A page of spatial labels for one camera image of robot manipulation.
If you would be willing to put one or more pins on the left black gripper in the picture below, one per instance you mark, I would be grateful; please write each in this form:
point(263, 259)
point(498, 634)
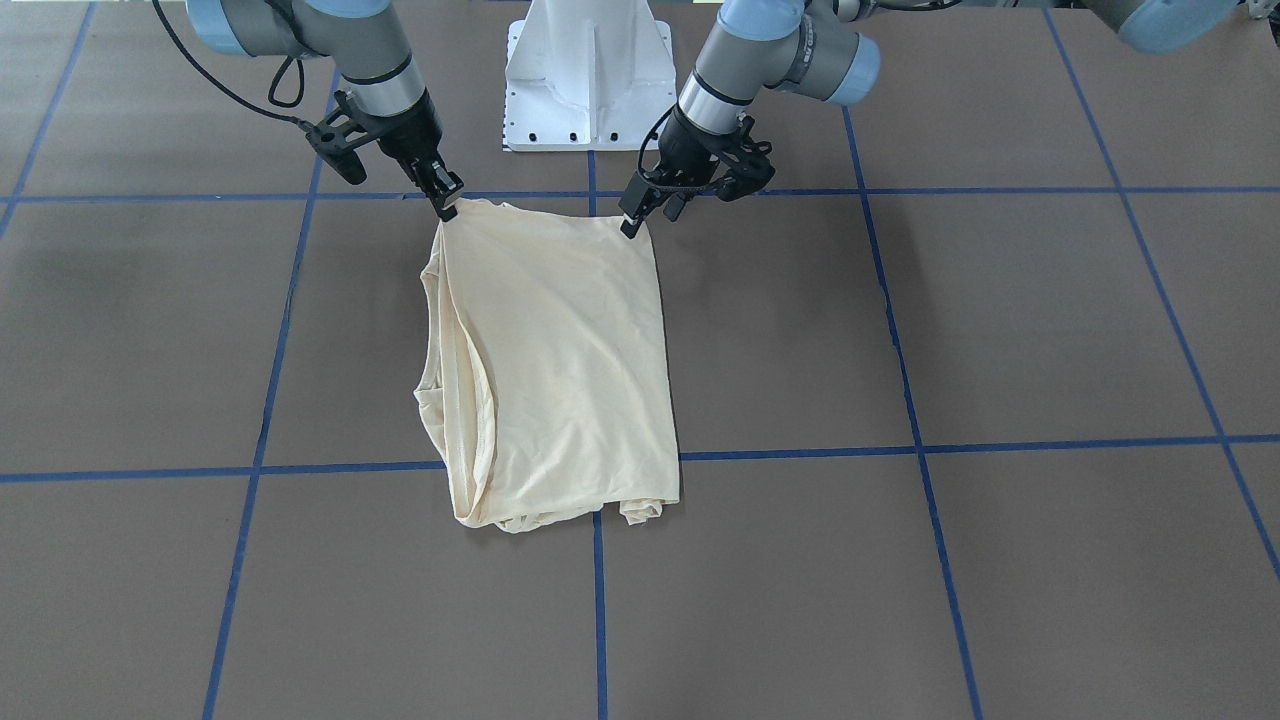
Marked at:
point(684, 146)

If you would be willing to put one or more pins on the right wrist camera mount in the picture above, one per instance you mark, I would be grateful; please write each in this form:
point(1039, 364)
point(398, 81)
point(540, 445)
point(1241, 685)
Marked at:
point(341, 133)

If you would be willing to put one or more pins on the cream long-sleeve printed shirt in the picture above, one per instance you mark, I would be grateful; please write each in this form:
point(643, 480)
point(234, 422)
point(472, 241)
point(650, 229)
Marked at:
point(546, 383)

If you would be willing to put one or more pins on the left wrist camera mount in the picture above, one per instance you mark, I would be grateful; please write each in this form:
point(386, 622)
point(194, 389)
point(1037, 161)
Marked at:
point(747, 162)

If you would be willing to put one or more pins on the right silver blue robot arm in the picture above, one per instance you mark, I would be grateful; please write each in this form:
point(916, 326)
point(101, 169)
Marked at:
point(385, 100)

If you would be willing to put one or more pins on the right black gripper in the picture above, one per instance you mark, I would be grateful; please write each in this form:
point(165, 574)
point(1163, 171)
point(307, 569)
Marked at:
point(409, 141)

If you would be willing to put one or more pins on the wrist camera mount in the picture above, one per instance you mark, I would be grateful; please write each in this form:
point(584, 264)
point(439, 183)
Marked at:
point(341, 133)
point(747, 162)

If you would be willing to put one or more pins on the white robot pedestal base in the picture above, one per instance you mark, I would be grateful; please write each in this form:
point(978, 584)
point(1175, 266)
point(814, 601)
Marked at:
point(586, 76)

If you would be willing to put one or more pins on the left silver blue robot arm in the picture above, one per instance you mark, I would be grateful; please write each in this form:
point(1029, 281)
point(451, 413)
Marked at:
point(795, 47)

